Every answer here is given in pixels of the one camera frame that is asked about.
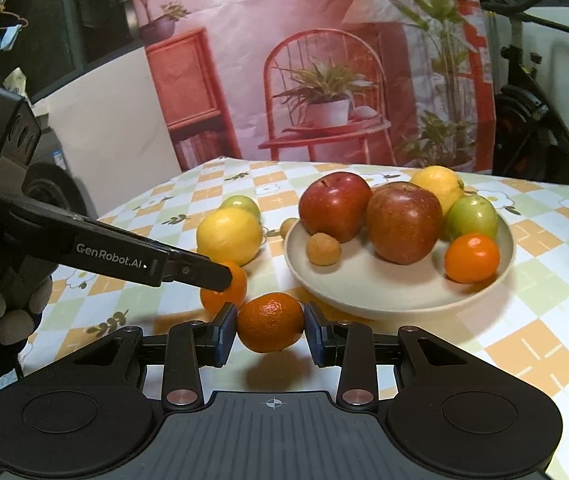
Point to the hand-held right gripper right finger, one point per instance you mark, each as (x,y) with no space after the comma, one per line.
(314,335)

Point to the beige round plate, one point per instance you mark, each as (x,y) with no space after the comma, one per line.
(389,287)

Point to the person's left hand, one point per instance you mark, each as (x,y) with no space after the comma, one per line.
(12,325)

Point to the large green round fruit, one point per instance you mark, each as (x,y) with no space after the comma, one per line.
(471,217)

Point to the dark glass window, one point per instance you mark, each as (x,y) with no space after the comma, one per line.
(99,10)

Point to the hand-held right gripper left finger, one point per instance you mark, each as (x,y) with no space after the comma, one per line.
(227,332)

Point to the yellow lemon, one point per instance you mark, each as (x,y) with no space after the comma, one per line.
(229,235)
(437,182)

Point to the dark speckled red apple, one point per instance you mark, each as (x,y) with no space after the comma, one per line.
(404,222)

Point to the printed pink backdrop cloth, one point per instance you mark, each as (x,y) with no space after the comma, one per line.
(264,10)

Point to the smooth orange mandarin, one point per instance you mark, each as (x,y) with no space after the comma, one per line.
(222,301)

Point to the bright red apple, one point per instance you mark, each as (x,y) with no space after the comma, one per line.
(335,205)

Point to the small green round fruit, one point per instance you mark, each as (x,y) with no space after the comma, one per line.
(240,204)

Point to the small brown longan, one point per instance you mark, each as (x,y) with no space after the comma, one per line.
(323,249)
(288,226)

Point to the checked floral tablecloth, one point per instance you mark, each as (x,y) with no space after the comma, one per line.
(514,350)

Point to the rough orange mandarin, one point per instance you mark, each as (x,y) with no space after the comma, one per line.
(270,322)

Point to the black exercise bike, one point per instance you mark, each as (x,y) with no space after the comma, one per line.
(524,110)

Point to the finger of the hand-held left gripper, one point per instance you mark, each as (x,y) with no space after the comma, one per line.
(204,272)

